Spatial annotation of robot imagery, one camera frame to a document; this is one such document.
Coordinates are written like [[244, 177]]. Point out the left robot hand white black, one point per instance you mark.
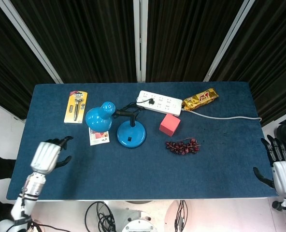
[[46, 154]]

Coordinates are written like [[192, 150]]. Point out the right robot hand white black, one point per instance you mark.
[[285, 176]]

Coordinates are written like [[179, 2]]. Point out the blue desk lamp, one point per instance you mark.
[[131, 134]]

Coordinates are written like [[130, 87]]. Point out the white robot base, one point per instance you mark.
[[138, 224]]

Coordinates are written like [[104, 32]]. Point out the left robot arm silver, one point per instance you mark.
[[30, 191]]

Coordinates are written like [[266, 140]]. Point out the white paper card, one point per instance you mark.
[[99, 139]]

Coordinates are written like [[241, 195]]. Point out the yellow razor blister pack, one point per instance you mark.
[[75, 107]]

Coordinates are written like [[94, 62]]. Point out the black curtain panel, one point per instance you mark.
[[85, 41], [186, 38], [271, 60], [5, 72]]

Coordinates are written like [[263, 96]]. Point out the dark red grape bunch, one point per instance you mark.
[[182, 147]]

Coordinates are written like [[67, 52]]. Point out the golden snack package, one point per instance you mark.
[[201, 99]]

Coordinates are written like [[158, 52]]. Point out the white power strip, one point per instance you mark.
[[161, 102]]

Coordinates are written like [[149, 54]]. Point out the red cube block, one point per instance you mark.
[[169, 124]]

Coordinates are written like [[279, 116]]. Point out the white frame post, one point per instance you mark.
[[29, 39], [227, 41], [140, 36]]

